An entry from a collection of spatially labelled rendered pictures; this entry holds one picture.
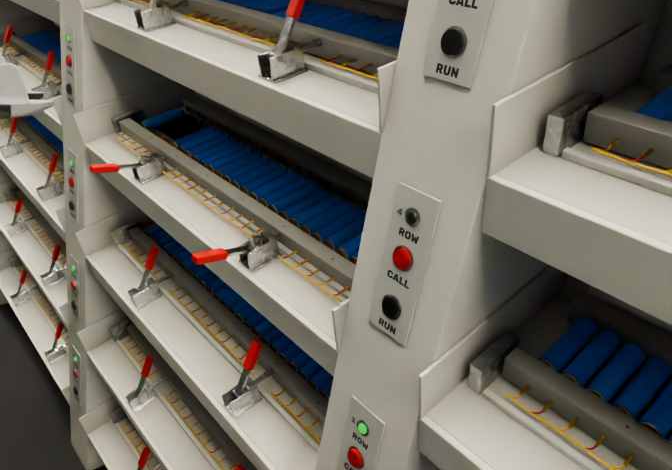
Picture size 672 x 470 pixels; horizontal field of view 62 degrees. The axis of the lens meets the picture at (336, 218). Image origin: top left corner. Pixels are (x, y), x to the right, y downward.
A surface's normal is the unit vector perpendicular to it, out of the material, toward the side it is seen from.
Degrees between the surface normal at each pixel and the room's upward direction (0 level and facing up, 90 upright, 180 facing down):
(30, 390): 0
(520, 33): 90
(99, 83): 90
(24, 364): 0
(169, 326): 19
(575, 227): 108
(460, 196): 90
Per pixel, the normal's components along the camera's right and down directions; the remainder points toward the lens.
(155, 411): -0.08, -0.81
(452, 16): -0.73, 0.15
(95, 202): 0.66, 0.39
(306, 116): -0.75, 0.43
